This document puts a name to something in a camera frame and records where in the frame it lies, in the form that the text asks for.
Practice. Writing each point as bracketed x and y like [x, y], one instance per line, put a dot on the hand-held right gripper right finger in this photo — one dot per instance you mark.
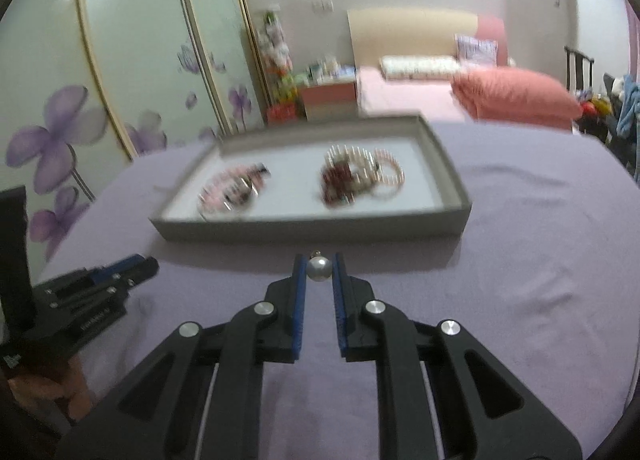
[350, 310]

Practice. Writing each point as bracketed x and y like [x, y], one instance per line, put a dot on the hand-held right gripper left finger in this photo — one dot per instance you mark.
[287, 310]

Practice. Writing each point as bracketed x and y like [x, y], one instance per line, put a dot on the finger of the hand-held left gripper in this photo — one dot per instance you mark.
[120, 267]
[140, 274]

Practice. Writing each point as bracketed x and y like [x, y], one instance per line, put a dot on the white pearl pendant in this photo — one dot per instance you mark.
[318, 269]

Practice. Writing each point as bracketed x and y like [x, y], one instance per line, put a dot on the silver bangle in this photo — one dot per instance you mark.
[220, 202]

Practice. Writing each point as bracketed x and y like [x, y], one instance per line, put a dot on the grey cardboard box tray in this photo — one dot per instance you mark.
[300, 190]

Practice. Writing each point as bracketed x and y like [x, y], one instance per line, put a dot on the person's left hand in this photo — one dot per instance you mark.
[65, 385]

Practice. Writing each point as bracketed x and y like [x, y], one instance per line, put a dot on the purple table cloth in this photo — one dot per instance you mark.
[500, 240]

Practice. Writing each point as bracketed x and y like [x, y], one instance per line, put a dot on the trash bin with red bag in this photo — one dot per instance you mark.
[282, 114]

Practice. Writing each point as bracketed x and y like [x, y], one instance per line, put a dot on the floral glass door wardrobe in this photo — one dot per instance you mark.
[125, 65]

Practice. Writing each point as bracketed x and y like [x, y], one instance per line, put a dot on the pink and cream nightstand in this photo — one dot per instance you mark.
[327, 95]

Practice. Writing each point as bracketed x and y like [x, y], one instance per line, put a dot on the pink bed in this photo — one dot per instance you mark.
[400, 98]

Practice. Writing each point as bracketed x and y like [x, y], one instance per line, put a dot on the white patterned pillow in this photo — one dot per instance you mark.
[420, 67]

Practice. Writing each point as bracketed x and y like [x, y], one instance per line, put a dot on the plush toy tower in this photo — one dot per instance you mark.
[275, 55]

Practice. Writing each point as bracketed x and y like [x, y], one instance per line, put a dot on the folded pink quilt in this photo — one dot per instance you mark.
[515, 95]

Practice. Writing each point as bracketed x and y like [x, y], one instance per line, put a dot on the cream and pink headboard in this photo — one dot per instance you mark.
[410, 30]

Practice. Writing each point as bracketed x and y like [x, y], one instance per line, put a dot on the purple floral pillow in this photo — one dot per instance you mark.
[475, 48]

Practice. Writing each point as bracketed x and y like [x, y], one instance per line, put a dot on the colourful toys on chair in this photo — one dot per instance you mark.
[595, 105]

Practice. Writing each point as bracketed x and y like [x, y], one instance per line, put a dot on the dark wooden chair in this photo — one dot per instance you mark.
[580, 70]

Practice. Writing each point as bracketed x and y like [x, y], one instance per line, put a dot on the white wall socket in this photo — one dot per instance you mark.
[322, 5]

